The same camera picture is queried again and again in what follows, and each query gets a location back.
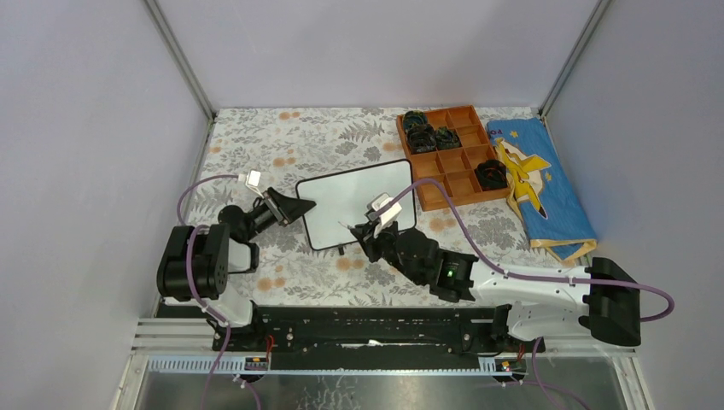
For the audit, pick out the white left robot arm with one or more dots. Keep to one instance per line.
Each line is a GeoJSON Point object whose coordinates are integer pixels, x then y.
{"type": "Point", "coordinates": [198, 260]}

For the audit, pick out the black coiled band back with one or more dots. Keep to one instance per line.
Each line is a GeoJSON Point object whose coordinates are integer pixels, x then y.
{"type": "Point", "coordinates": [412, 119]}

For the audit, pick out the electronics board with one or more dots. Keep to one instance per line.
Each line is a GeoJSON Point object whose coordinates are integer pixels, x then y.
{"type": "Point", "coordinates": [256, 363]}
{"type": "Point", "coordinates": [511, 365]}

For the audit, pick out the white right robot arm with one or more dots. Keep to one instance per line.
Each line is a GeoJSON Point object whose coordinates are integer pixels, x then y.
{"type": "Point", "coordinates": [600, 300]}

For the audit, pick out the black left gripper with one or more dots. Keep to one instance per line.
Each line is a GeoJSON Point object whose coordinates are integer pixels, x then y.
{"type": "Point", "coordinates": [288, 208]}

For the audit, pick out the orange wooden compartment tray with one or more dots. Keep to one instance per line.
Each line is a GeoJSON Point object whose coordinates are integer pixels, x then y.
{"type": "Point", "coordinates": [455, 168]}

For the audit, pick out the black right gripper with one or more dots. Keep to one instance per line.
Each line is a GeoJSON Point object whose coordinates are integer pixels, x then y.
{"type": "Point", "coordinates": [364, 234]}

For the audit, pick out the black coiled band middle right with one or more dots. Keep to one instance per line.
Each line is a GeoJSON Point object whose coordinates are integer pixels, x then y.
{"type": "Point", "coordinates": [446, 138]}

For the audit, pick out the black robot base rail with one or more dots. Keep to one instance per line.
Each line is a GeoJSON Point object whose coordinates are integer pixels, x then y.
{"type": "Point", "coordinates": [357, 339]}

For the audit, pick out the right aluminium frame post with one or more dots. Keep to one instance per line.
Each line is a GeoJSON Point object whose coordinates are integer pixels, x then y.
{"type": "Point", "coordinates": [593, 21]}

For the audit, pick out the black coiled band front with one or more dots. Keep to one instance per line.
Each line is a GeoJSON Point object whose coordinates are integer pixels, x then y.
{"type": "Point", "coordinates": [491, 175]}

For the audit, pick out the floral table cloth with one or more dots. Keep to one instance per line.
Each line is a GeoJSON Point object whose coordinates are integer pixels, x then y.
{"type": "Point", "coordinates": [287, 145]}

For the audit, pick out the blue cartoon cloth bag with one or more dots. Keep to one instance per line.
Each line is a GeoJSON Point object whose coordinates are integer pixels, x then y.
{"type": "Point", "coordinates": [541, 194]}

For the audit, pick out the aluminium frame post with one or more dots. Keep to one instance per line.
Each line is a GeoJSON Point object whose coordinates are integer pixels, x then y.
{"type": "Point", "coordinates": [593, 21]}
{"type": "Point", "coordinates": [176, 52]}

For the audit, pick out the right electronics board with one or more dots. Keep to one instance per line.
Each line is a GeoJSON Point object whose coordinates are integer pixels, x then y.
{"type": "Point", "coordinates": [511, 365]}

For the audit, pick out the left aluminium frame post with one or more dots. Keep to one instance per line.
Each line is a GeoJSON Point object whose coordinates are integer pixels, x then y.
{"type": "Point", "coordinates": [176, 52]}

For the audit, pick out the black coiled band middle left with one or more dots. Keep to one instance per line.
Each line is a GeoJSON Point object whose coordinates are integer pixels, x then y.
{"type": "Point", "coordinates": [421, 139]}

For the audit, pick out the left electronics board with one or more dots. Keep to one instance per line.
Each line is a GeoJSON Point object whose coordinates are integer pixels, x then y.
{"type": "Point", "coordinates": [256, 363]}

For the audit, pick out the black coiled band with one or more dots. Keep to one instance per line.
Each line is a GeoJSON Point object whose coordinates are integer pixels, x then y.
{"type": "Point", "coordinates": [421, 139]}
{"type": "Point", "coordinates": [412, 119]}
{"type": "Point", "coordinates": [491, 175]}
{"type": "Point", "coordinates": [446, 138]}

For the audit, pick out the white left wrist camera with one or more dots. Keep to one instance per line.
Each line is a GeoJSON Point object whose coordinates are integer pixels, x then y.
{"type": "Point", "coordinates": [251, 181]}

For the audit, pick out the black framed whiteboard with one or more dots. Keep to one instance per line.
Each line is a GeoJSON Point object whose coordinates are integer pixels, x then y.
{"type": "Point", "coordinates": [344, 196]}

